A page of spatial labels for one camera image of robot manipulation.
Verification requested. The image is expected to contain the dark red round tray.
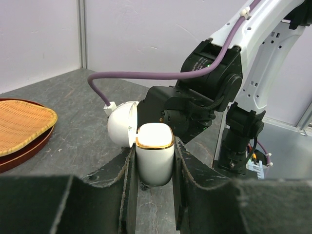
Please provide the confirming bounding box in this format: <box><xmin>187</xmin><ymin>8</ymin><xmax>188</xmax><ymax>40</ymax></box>
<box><xmin>0</xmin><ymin>98</ymin><xmax>55</xmax><ymax>173</ymax></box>

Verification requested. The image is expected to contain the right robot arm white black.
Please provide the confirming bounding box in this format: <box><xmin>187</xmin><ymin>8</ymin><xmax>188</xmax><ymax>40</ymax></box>
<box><xmin>137</xmin><ymin>0</ymin><xmax>312</xmax><ymax>176</ymax></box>

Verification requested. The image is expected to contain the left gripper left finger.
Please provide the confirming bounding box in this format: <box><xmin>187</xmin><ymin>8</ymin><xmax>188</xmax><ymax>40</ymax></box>
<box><xmin>0</xmin><ymin>148</ymin><xmax>138</xmax><ymax>234</ymax></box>

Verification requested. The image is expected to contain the woven bamboo square tray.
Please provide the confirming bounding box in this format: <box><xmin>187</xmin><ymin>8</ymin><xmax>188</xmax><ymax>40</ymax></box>
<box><xmin>0</xmin><ymin>99</ymin><xmax>58</xmax><ymax>156</ymax></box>

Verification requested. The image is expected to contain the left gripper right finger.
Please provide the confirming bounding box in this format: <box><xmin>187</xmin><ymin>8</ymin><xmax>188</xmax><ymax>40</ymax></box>
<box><xmin>173</xmin><ymin>138</ymin><xmax>312</xmax><ymax>234</ymax></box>

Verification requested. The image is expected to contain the white earbud charging case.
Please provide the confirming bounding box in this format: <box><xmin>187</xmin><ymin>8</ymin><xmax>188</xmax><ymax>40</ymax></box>
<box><xmin>103</xmin><ymin>101</ymin><xmax>175</xmax><ymax>187</ymax></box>

